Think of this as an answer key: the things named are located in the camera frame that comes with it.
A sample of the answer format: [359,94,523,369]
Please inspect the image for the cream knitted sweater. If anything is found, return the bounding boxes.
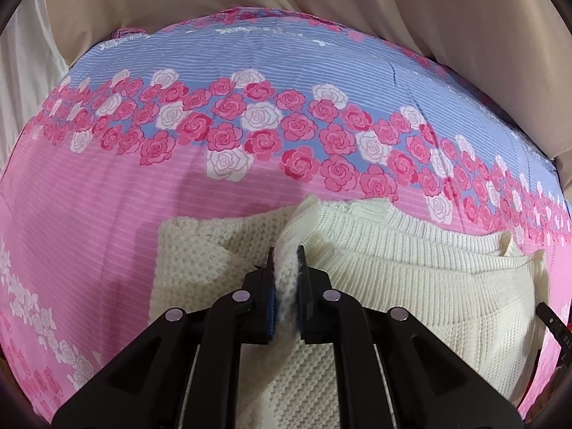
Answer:
[149,197,549,429]

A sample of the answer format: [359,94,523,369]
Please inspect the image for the pink blue rose bedsheet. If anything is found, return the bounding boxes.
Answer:
[0,6,572,429]

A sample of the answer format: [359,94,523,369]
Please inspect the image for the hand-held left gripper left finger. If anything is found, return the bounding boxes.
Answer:
[52,247,277,429]

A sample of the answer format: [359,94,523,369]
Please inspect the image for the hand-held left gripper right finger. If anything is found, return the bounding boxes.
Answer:
[297,245,523,429]

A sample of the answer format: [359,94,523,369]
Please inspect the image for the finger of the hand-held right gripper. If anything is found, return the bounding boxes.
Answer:
[535,302,569,354]

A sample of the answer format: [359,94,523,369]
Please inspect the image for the beige curtain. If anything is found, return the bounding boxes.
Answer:
[0,0,572,175]

